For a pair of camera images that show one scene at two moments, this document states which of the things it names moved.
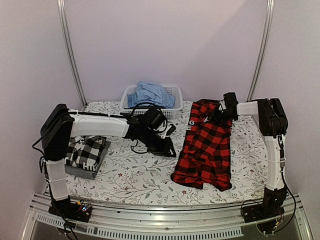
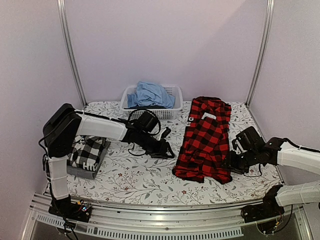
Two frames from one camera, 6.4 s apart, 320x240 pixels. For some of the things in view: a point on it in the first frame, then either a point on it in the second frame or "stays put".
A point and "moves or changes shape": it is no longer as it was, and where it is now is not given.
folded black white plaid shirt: x=83 y=151 stays put
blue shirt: x=152 y=93 stays put
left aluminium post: x=61 y=5 stays put
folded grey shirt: x=82 y=173 stays put
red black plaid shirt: x=205 y=161 moves or changes shape
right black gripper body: x=222 y=118 to x=241 y=164
